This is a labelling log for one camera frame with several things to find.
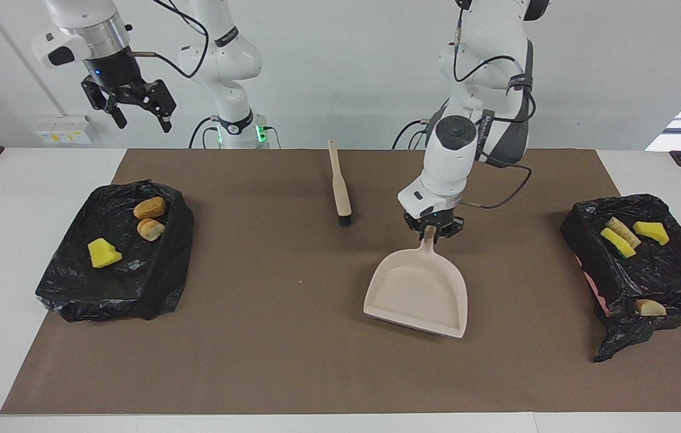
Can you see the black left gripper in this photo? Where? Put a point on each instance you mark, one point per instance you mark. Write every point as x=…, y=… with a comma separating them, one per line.
x=434, y=219

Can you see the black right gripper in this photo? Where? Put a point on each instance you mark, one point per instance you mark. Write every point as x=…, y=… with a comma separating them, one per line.
x=113, y=75

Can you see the beige plastic dustpan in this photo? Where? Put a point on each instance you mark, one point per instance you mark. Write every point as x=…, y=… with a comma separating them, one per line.
x=419, y=291

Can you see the beige hand brush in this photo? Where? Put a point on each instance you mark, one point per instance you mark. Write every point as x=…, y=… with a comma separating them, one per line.
x=340, y=192

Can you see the striped croissant piece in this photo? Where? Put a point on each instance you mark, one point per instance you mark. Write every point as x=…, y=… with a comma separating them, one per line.
x=150, y=229
x=624, y=231

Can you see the green and yellow sponge wedge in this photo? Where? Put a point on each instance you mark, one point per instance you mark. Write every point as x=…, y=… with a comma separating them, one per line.
x=103, y=252

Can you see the yellow sponge with green pad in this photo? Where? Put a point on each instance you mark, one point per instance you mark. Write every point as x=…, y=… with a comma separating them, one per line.
x=617, y=242

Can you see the plain yellow sponge piece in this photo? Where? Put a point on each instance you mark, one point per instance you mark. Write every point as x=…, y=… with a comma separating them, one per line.
x=651, y=231

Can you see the pale croissant piece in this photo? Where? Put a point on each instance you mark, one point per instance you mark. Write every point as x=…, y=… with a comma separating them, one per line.
x=650, y=308

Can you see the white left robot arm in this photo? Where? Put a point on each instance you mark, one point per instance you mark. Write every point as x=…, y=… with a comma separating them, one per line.
x=455, y=156

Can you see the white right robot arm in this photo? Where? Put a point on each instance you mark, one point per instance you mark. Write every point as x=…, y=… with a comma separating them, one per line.
x=220, y=60

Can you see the pink bin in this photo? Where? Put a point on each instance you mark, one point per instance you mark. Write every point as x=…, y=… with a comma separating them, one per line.
x=593, y=285

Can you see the black trash bag bin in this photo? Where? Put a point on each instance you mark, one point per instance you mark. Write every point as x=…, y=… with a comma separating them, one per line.
x=130, y=288

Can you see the black bag over pink bin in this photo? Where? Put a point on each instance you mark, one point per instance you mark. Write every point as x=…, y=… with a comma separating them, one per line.
x=665, y=276

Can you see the brown table mat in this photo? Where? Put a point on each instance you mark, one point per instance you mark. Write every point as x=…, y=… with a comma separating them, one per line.
x=256, y=361

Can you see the white wall socket box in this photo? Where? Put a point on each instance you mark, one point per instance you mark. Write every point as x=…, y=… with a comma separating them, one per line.
x=67, y=129

